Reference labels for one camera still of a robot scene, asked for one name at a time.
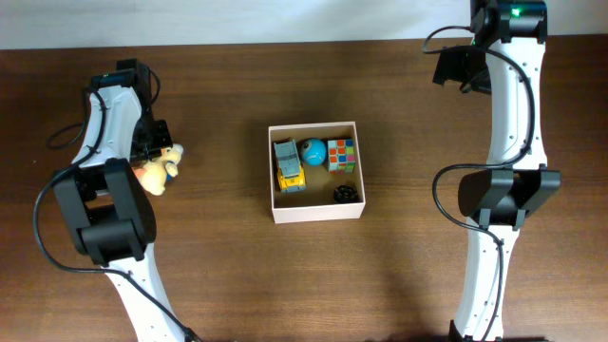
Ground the yellow plush bunny toy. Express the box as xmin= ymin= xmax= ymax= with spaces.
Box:
xmin=132 ymin=143 xmax=184 ymax=196

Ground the yellow grey toy truck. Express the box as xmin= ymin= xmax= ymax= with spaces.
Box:
xmin=273 ymin=140 xmax=307 ymax=193

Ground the colourful puzzle cube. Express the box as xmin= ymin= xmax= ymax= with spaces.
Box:
xmin=327 ymin=139 xmax=356 ymax=174

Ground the blue white toy ball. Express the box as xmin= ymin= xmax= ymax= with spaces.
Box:
xmin=300 ymin=138 xmax=327 ymax=166

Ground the small black round wheel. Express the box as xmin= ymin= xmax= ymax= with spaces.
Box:
xmin=333 ymin=184 xmax=359 ymax=204

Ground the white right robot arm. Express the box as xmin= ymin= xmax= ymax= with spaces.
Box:
xmin=433 ymin=0 xmax=561 ymax=341

